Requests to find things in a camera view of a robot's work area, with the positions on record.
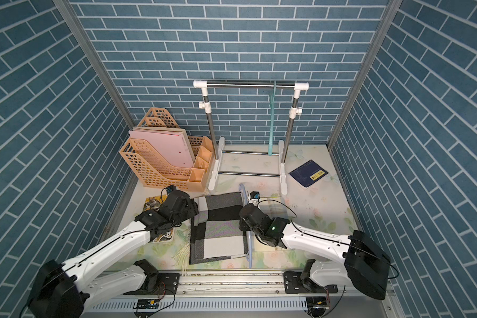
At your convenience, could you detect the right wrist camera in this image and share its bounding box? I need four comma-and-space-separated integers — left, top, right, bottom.
249, 191, 260, 206

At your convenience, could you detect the light blue clothes hanger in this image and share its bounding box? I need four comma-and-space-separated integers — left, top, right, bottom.
238, 183, 254, 269

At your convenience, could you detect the orange plastic file organizer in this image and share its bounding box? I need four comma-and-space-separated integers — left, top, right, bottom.
119, 107, 214, 192

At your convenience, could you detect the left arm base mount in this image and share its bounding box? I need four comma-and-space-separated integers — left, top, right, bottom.
125, 259, 180, 295

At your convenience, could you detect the pink file folder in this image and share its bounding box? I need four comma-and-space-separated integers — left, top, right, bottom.
129, 130, 195, 168

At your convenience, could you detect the white steel clothes rack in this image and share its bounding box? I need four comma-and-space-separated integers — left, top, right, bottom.
193, 80, 310, 196

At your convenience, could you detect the dark blue book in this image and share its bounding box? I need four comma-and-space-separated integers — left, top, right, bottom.
289, 160, 328, 188

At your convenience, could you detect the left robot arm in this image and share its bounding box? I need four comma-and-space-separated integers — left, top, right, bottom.
26, 189, 198, 317

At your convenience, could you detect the orange comic book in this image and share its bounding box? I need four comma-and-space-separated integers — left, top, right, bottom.
143, 195, 175, 243

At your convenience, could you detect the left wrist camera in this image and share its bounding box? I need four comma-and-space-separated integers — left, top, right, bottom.
164, 185, 176, 195

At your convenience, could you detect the pale plaid scarf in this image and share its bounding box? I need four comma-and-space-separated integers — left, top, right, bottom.
258, 197, 293, 219

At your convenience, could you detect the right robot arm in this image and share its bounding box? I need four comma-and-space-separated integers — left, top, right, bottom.
239, 203, 391, 300

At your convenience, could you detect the small green circuit board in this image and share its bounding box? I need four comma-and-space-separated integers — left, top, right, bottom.
133, 299, 160, 311

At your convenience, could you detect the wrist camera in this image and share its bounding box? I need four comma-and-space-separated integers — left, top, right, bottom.
164, 185, 176, 195
249, 191, 260, 206

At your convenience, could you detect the black white checkered scarf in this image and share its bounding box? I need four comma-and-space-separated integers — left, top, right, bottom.
189, 192, 249, 265

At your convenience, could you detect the green clothes hanger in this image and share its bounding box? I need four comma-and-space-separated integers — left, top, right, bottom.
268, 81, 276, 156

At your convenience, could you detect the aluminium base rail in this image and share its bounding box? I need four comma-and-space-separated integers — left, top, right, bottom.
65, 269, 394, 299

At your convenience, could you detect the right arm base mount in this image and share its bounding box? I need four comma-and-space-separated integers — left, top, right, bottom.
283, 259, 339, 294

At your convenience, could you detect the beige file folder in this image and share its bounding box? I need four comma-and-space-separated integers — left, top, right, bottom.
133, 127, 188, 137

